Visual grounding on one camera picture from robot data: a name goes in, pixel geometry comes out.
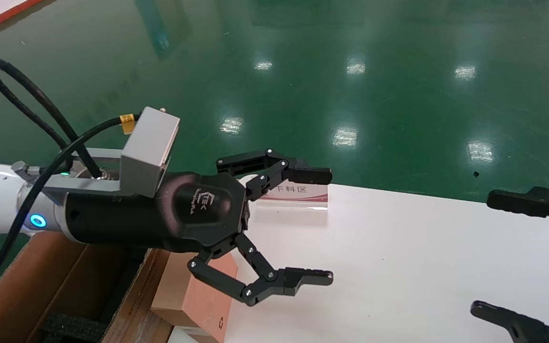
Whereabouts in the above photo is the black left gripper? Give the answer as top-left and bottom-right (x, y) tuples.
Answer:
(65, 149), (334, 306)

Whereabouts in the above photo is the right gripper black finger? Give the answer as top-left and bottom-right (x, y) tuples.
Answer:
(470, 300), (549, 343)
(487, 187), (549, 237)

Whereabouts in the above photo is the small cardboard box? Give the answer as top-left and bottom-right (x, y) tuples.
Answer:
(150, 252), (238, 343)

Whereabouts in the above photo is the large cardboard box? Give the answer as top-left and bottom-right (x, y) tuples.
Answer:
(0, 232), (173, 343)

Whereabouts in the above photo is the clear acrylic sign holder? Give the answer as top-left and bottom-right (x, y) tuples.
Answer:
(257, 183), (328, 211)

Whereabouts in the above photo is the black foam insert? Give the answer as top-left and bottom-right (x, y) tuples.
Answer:
(41, 312), (108, 343)

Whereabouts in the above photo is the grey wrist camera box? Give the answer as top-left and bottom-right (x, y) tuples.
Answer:
(121, 107), (181, 198)

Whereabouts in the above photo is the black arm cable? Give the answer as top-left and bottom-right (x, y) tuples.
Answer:
(0, 57), (142, 284)

